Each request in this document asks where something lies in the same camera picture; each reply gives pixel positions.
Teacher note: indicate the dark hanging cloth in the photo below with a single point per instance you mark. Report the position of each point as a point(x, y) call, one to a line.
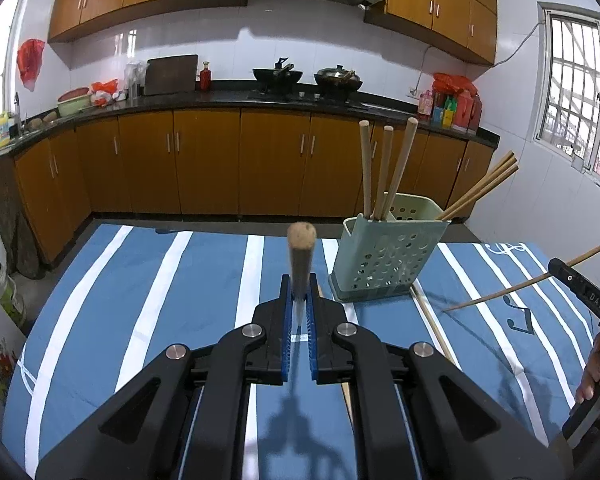
point(15, 230)

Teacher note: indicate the metal faucet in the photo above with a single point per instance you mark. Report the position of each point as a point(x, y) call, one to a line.
point(17, 115)

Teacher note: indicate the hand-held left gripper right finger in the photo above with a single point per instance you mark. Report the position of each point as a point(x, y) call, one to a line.
point(311, 320)

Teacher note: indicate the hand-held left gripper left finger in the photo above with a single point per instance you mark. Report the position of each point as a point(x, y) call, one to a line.
point(286, 320)

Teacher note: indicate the green perforated utensil holder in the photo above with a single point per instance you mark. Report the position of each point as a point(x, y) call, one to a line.
point(350, 260)

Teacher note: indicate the yellow detergent bottle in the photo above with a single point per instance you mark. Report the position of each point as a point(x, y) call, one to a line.
point(1, 132)

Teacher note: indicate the clear plastic container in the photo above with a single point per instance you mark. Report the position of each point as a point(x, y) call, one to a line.
point(134, 80)

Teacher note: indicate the person's right hand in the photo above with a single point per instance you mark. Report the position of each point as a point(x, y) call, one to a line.
point(587, 380)

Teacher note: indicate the black wok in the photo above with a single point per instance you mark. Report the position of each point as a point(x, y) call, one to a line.
point(275, 76)

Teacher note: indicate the wok with lid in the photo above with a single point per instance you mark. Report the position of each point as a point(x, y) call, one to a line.
point(337, 77)

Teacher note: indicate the red and white bag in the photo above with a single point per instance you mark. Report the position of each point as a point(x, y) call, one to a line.
point(104, 92)

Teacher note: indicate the dark cutting board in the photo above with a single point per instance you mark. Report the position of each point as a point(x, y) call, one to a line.
point(170, 75)

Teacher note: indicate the blue white striped tablecloth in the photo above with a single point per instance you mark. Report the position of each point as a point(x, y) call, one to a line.
point(105, 335)

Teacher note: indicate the red hanging plastic bag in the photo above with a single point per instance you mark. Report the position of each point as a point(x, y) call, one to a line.
point(30, 62)

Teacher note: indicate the yellow box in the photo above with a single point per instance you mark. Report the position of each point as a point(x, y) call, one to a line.
point(447, 117)

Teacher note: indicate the red bag over bottles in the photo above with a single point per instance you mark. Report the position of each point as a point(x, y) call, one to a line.
point(452, 84)

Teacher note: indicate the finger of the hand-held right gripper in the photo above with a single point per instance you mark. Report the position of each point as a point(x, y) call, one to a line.
point(565, 275)

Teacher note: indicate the black kitchen countertop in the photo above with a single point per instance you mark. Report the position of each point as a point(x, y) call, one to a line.
point(180, 101)

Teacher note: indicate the barred window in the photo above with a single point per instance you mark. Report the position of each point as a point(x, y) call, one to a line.
point(575, 90)

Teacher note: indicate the gas hob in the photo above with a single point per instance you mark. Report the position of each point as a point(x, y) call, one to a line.
point(300, 96)

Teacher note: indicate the wooden lower cabinets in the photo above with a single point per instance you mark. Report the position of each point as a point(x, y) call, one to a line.
point(205, 160)

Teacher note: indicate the green basin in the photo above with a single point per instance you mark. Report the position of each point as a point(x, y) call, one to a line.
point(72, 106)

